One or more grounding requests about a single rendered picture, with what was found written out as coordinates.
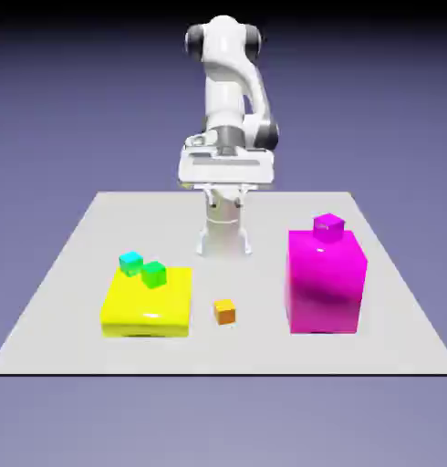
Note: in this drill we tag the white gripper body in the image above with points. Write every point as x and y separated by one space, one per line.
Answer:
225 171

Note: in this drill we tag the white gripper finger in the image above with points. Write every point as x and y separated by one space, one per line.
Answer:
239 197
211 199

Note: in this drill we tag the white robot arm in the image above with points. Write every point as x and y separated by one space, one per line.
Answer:
223 73

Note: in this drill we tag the small purple cube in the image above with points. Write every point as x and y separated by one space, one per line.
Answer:
328 228

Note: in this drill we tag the small green cube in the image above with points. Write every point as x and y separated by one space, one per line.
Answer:
154 275

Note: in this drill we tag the small cyan cube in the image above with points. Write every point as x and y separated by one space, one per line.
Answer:
129 261

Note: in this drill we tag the small orange cube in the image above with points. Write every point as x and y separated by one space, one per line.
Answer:
225 313

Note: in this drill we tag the large magenta box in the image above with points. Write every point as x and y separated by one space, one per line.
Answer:
324 288

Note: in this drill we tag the large yellow box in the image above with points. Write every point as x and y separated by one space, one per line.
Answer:
147 306

